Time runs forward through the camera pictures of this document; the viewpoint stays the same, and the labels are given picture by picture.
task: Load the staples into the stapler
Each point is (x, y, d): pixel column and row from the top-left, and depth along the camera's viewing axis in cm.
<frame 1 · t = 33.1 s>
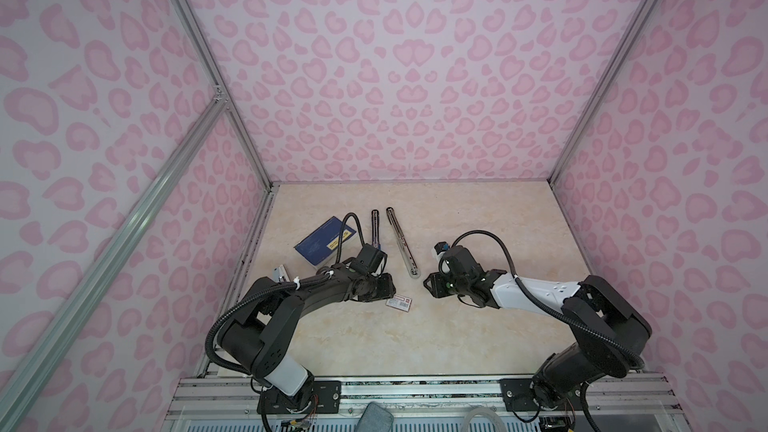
left hand: (395, 288, 89), fingers open
right hand: (429, 284, 88), fingers open
dark blue booklet: (324, 240, 105), on the table
red white staple box: (399, 302, 90), point 2 cm above the table

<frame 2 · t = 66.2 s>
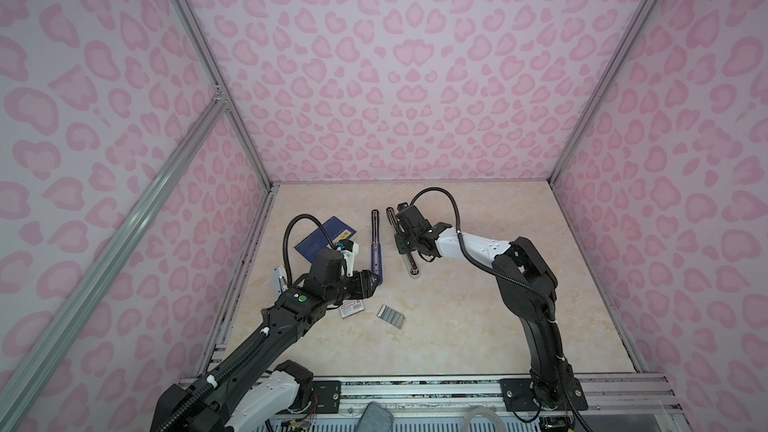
left hand: (375, 274, 79), fingers open
right hand: (403, 236, 98), fingers closed
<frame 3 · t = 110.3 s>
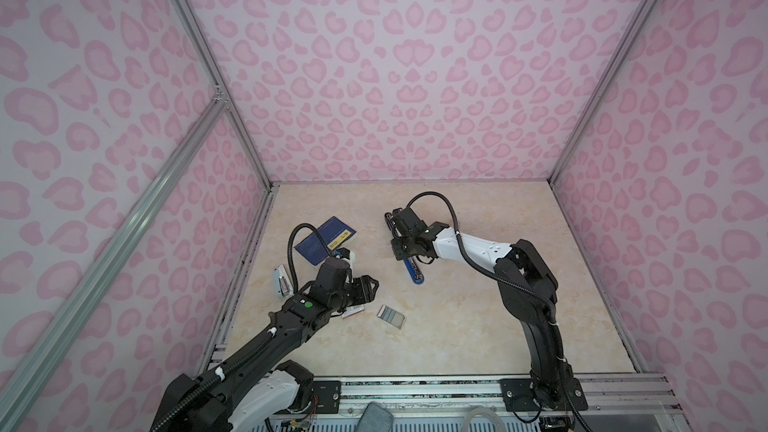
left hand: (373, 281, 82), fingers open
right hand: (400, 243, 96), fingers open
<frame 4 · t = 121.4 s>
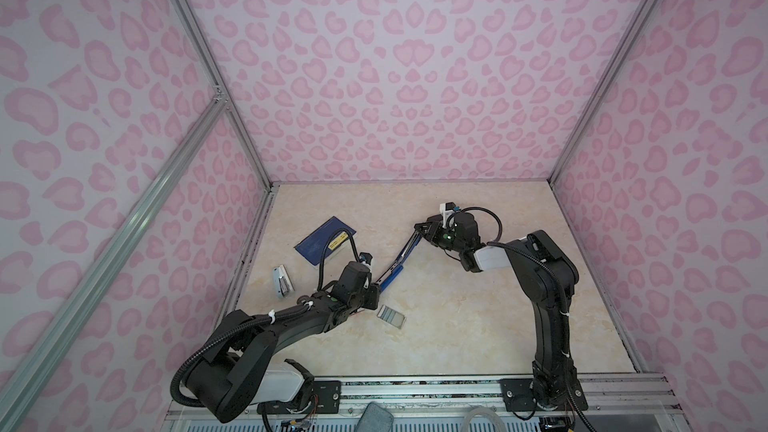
left hand: (379, 285, 89), fingers open
right hand: (418, 225, 97), fingers open
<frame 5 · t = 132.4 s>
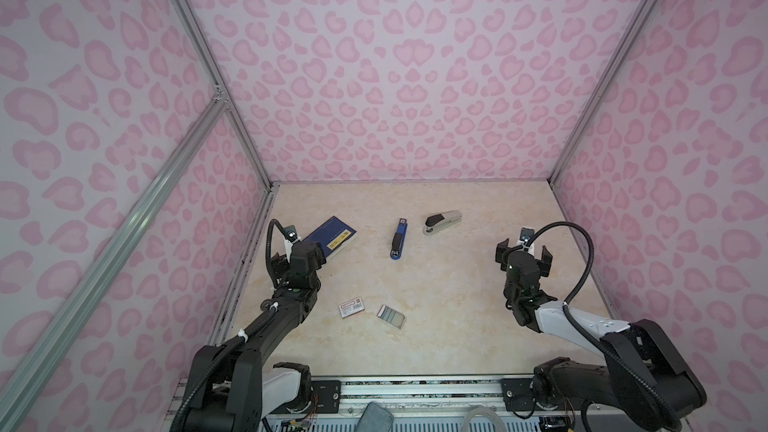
left hand: (297, 244, 87), fingers open
right hand: (527, 242, 86), fingers open
